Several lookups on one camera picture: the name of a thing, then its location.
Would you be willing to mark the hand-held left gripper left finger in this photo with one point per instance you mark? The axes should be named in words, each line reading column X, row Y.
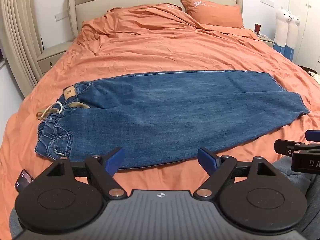
column 115, row 160

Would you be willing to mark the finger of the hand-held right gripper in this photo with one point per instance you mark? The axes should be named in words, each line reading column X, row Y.
column 313, row 135
column 285, row 147

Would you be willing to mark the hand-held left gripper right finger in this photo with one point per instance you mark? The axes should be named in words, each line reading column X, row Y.
column 206, row 160

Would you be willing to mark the blue denim pants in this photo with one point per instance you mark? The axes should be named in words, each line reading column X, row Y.
column 175, row 110

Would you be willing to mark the person's grey clothing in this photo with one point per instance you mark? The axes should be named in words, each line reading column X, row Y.
column 310, row 200

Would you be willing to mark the light crumpled cloth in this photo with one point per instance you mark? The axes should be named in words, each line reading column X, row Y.
column 314, row 76

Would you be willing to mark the black smartphone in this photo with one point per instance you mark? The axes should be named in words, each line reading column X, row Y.
column 23, row 181

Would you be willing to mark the white alpaca plush toy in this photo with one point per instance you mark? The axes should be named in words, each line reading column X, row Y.
column 281, row 26
column 293, row 31

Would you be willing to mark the beige nightstand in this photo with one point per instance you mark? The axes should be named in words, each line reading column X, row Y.
column 51, row 55
column 265, row 39

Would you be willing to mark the orange duvet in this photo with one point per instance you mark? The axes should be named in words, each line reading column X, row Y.
column 175, row 50

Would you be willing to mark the white wardrobe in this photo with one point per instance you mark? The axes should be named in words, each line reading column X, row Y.
column 307, row 17

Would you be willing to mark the dark red box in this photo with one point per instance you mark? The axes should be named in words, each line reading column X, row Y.
column 257, row 28

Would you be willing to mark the orange pillow with flower print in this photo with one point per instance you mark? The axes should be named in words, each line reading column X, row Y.
column 172, row 7
column 215, row 11

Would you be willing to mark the beige bed headboard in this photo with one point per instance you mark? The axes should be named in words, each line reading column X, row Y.
column 125, row 2

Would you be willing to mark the beige curtain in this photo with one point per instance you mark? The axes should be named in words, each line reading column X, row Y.
column 20, row 30

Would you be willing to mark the white wall outlet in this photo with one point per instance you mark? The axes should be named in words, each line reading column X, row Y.
column 267, row 2

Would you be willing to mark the white wall switch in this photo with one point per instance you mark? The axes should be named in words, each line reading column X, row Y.
column 60, row 16

